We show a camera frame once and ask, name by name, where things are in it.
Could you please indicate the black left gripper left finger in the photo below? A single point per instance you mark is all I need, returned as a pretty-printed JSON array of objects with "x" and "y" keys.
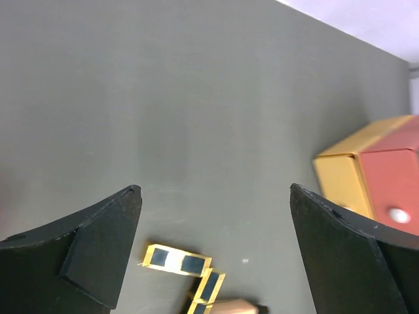
[{"x": 75, "y": 264}]

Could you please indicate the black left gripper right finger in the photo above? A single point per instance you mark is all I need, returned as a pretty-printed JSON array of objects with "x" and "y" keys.
[{"x": 353, "y": 264}]

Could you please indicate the red drawer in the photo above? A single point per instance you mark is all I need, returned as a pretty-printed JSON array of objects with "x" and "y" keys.
[{"x": 390, "y": 168}]

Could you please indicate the beige foundation bottle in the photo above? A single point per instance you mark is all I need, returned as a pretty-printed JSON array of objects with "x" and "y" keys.
[{"x": 238, "y": 306}]

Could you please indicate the gold black lipstick case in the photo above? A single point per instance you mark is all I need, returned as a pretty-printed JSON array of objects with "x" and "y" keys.
[
  {"x": 203, "y": 292},
  {"x": 172, "y": 260}
]

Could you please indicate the yellow bottom drawer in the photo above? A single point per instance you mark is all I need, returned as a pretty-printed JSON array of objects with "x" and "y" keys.
[{"x": 339, "y": 170}]

